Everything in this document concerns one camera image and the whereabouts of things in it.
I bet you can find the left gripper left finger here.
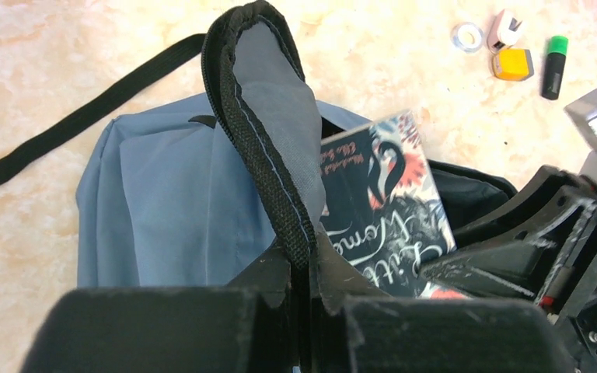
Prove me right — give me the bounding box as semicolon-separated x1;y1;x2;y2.
22;248;296;372

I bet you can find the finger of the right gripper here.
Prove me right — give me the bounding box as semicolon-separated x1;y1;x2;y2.
454;166;592;247
420;190;597;304

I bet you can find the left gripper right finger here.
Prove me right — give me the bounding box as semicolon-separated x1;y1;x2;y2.
309;232;574;372

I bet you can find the floral Little Women book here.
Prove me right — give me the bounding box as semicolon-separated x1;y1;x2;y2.
320;111;463;299

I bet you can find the blue-grey student backpack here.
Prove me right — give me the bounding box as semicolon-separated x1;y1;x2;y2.
0;1;516;288

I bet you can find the orange pencil sharpener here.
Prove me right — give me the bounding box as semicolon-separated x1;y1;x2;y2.
491;48;534;82

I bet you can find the green and black highlighter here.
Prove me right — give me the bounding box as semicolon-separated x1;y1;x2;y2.
540;35;569;100

